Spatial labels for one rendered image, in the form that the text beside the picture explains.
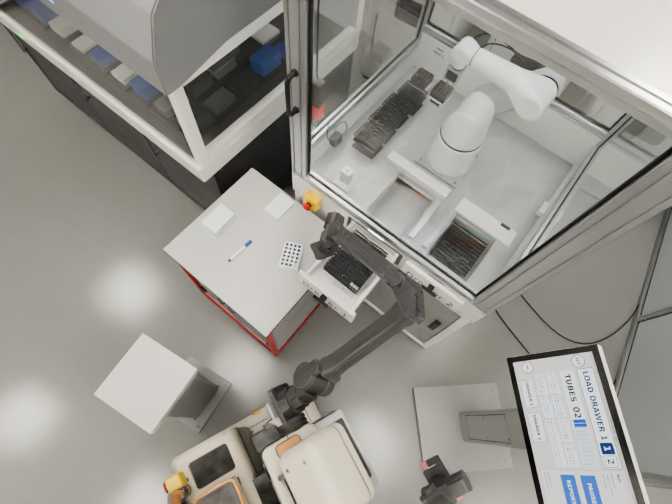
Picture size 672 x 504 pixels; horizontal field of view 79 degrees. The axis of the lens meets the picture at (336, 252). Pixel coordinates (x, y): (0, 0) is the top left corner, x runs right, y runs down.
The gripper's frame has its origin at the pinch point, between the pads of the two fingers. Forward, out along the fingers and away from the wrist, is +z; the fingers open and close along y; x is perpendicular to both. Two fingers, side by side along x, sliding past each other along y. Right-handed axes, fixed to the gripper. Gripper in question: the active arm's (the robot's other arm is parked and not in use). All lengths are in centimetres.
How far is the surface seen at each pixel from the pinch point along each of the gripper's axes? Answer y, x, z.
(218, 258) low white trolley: 38, -24, 24
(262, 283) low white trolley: 24.3, -4.9, 22.7
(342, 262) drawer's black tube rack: -9.1, 2.9, 9.2
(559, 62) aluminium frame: -29, 14, -102
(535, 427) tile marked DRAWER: -42, 89, -9
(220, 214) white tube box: 31, -42, 19
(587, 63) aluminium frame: -31, 17, -105
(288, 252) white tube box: 8.8, -13.3, 19.4
